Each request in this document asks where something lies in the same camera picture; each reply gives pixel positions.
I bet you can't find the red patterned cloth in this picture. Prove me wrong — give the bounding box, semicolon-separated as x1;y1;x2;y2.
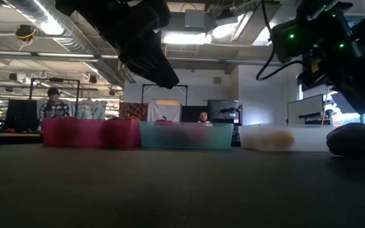
118;101;148;122

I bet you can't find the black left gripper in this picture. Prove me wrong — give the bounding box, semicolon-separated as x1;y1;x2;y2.
55;0;181;90

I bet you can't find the teal plastic basket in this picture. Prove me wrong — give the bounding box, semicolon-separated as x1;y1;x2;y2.
139;122;234;150

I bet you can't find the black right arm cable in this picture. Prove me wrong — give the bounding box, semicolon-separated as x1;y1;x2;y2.
255;0;304;82

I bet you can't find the silver ventilation duct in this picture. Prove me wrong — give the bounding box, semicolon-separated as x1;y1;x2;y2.
3;0;136;86

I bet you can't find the white plastic basket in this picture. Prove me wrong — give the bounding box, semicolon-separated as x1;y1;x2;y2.
238;123;337;152

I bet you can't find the pale floral cloth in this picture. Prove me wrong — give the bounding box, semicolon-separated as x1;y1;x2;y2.
74;99;108;120

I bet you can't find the pink plastic basket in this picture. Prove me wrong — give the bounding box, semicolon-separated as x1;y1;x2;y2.
42;117;142;149

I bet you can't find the black monitor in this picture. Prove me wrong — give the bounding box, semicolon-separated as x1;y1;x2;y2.
4;98;42;132

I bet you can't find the grey ceiling box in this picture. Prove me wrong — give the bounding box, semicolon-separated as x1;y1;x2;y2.
184;9;206;31

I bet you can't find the ceiling light panel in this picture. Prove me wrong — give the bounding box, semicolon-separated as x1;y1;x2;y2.
162;31;207;45

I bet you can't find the white cloth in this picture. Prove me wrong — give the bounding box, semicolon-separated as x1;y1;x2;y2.
146;100;183;123

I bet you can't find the yellow lemon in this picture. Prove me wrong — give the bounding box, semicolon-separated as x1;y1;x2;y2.
271;130;296;148
242;131;274;149

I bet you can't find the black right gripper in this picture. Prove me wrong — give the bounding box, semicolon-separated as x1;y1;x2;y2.
269;1;365;120

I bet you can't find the person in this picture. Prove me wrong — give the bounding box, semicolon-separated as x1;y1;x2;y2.
37;87;72;133
196;111;212;124

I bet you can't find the yellow cable reel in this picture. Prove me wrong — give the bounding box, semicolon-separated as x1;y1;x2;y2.
14;24;37;42

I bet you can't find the grey monitor back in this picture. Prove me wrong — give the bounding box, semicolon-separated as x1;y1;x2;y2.
286;94;326;125

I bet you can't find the black machine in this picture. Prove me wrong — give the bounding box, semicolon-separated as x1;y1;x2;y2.
207;99;243;126

